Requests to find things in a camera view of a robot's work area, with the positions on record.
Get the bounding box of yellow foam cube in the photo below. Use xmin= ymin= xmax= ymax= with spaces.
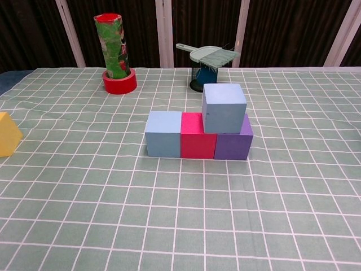
xmin=0 ymin=111 xmax=24 ymax=158

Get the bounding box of green can with red lid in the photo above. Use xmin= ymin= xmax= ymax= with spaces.
xmin=94 ymin=12 xmax=132 ymax=80

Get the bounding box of purple foam cube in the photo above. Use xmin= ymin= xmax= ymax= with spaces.
xmin=214 ymin=113 xmax=254 ymax=161

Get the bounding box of teal hand brush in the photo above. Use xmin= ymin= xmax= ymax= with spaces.
xmin=175 ymin=43 xmax=241 ymax=69

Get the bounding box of green checked tablecloth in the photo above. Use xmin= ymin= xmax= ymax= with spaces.
xmin=0 ymin=67 xmax=361 ymax=271

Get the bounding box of red tape roll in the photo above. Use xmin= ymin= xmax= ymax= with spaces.
xmin=102 ymin=67 xmax=138 ymax=95

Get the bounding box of light blue foam cube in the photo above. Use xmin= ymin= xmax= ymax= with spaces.
xmin=145 ymin=111 xmax=183 ymax=158
xmin=202 ymin=83 xmax=248 ymax=134

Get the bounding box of white partition frame post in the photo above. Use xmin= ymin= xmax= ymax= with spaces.
xmin=324 ymin=0 xmax=361 ymax=67
xmin=231 ymin=0 xmax=250 ymax=68
xmin=55 ymin=0 xmax=86 ymax=68
xmin=155 ymin=0 xmax=174 ymax=68

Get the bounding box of pink foam cube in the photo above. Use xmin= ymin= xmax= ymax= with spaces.
xmin=180 ymin=112 xmax=218 ymax=159

